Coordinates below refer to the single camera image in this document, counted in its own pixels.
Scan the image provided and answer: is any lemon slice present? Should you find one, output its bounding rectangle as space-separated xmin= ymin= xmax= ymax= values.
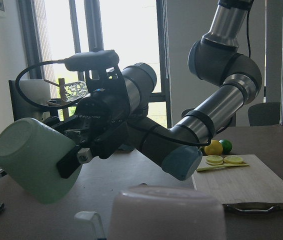
xmin=223 ymin=155 xmax=244 ymax=164
xmin=205 ymin=155 xmax=224 ymax=166

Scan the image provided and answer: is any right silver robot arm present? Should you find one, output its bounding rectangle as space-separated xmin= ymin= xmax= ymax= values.
xmin=46 ymin=0 xmax=262 ymax=181

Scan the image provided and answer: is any mint green plastic cup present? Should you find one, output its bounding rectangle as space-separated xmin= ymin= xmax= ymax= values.
xmin=0 ymin=117 xmax=81 ymax=204

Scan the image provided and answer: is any grey office chair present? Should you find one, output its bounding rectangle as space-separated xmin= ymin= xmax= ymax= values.
xmin=247 ymin=102 xmax=281 ymax=126

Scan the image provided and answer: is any clear glass mug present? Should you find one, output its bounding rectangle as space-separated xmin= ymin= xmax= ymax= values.
xmin=64 ymin=80 xmax=89 ymax=102

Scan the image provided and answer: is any white cup holder rack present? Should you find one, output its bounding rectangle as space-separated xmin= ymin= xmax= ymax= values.
xmin=74 ymin=211 xmax=107 ymax=240

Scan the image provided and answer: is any lemon slice right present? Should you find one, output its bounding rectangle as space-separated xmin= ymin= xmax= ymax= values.
xmin=223 ymin=155 xmax=244 ymax=164

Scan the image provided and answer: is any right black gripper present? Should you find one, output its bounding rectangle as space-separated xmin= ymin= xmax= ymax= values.
xmin=44 ymin=66 xmax=131 ymax=179

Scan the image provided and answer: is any wooden mug tree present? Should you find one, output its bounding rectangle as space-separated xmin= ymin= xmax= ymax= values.
xmin=44 ymin=78 xmax=68 ymax=108

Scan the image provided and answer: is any yellow lemon near scoop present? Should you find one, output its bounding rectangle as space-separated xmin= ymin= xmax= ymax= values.
xmin=204 ymin=140 xmax=224 ymax=156

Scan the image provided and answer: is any green lime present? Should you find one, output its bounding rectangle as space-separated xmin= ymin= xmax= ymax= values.
xmin=219 ymin=139 xmax=233 ymax=155

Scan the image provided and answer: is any wooden cutting board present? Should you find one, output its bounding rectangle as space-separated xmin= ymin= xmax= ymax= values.
xmin=191 ymin=154 xmax=283 ymax=204

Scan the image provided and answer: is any pink plastic cup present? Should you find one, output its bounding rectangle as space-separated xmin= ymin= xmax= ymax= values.
xmin=107 ymin=185 xmax=227 ymax=240

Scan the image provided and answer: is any yellow plastic knife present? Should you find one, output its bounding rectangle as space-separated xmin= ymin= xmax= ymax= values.
xmin=196 ymin=163 xmax=249 ymax=172

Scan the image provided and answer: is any lemon slice left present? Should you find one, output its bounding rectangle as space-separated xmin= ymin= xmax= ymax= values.
xmin=205 ymin=155 xmax=224 ymax=166

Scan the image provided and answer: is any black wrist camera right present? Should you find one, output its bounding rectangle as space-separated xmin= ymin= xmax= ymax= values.
xmin=64 ymin=50 xmax=120 ymax=72

